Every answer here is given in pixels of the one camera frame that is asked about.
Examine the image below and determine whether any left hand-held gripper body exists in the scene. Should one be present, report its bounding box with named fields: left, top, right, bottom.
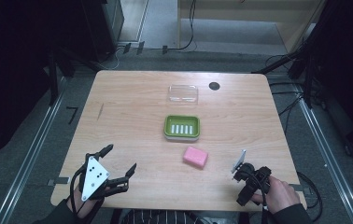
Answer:
left=70, top=152, right=131, bottom=202

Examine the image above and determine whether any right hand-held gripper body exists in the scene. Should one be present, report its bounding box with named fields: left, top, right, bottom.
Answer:
left=230, top=148, right=273, bottom=207

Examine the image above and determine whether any pink soap bar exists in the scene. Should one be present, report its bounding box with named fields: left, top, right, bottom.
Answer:
left=182, top=146, right=209, bottom=170

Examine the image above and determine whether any green soap dish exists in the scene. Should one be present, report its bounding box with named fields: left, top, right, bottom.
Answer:
left=163, top=115, right=201, bottom=143

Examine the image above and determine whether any person's left hand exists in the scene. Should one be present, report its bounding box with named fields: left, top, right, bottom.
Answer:
left=66, top=185, right=106, bottom=219

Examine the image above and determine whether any person's right hand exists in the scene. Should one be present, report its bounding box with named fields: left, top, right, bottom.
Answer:
left=250, top=175, right=302, bottom=215

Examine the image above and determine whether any striped clothing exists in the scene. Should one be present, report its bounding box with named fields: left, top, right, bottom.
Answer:
left=115, top=208, right=210, bottom=224

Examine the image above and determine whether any clear plastic lid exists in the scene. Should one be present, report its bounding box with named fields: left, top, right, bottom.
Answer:
left=166, top=84, right=200, bottom=105

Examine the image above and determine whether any black cabinet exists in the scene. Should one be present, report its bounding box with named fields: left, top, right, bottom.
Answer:
left=80, top=0, right=125, bottom=62

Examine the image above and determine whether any black tripod stand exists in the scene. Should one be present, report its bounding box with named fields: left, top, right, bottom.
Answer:
left=251, top=36, right=325, bottom=110

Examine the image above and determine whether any light wooden shelf unit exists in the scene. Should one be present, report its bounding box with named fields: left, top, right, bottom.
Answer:
left=177, top=0, right=328, bottom=53

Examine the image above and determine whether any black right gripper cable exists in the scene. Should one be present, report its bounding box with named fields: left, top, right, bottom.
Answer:
left=241, top=170, right=270, bottom=224

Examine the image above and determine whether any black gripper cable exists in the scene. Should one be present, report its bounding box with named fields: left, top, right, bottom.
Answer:
left=69, top=164, right=87, bottom=216
left=241, top=170, right=270, bottom=224

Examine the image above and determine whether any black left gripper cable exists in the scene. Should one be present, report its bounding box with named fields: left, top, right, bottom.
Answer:
left=69, top=164, right=87, bottom=216

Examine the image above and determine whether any black floor cable loop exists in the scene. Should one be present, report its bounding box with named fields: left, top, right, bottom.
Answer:
left=296, top=171, right=324, bottom=215

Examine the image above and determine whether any metal floor rail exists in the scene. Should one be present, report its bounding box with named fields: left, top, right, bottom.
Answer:
left=295, top=92, right=353, bottom=224
left=0, top=77, right=67, bottom=224

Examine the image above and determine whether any black hanging cable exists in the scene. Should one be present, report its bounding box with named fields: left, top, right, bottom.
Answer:
left=166, top=0, right=198, bottom=52

